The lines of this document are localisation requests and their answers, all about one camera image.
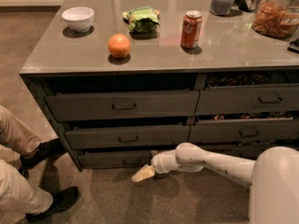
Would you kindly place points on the grey drawer cabinet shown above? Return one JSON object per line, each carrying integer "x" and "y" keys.
{"x": 44, "y": 85}

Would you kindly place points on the lower leg in khaki trousers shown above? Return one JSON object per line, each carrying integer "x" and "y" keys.
{"x": 17, "y": 194}

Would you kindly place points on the upper black shoe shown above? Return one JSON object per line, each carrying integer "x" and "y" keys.
{"x": 45, "y": 150}

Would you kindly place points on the lower black shoe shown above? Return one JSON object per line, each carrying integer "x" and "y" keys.
{"x": 62, "y": 201}

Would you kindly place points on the black shoe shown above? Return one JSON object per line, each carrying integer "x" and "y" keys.
{"x": 45, "y": 150}
{"x": 62, "y": 201}

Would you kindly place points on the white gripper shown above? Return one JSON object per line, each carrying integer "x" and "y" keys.
{"x": 161, "y": 163}

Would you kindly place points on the red soda can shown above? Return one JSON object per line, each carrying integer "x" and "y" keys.
{"x": 191, "y": 27}

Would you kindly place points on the upper leg in khaki trousers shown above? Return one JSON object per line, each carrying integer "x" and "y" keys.
{"x": 16, "y": 135}

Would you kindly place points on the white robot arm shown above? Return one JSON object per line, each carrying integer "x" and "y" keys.
{"x": 273, "y": 179}

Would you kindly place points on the drawer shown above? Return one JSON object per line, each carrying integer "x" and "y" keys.
{"x": 251, "y": 149}
{"x": 122, "y": 105}
{"x": 110, "y": 158}
{"x": 225, "y": 128}
{"x": 136, "y": 136}
{"x": 249, "y": 92}

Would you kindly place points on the leg in khaki trousers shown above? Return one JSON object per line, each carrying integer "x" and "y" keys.
{"x": 17, "y": 194}
{"x": 16, "y": 135}

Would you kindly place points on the green chip bag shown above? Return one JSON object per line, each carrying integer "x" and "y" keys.
{"x": 142, "y": 19}

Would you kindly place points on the white ceramic bowl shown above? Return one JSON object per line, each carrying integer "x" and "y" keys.
{"x": 79, "y": 19}

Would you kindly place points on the dark object on counter edge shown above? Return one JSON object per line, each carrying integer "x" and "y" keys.
{"x": 294, "y": 45}

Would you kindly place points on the orange fruit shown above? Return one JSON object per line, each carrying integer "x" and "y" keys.
{"x": 119, "y": 46}

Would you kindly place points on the clear jar with snacks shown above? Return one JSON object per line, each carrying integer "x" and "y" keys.
{"x": 277, "y": 18}

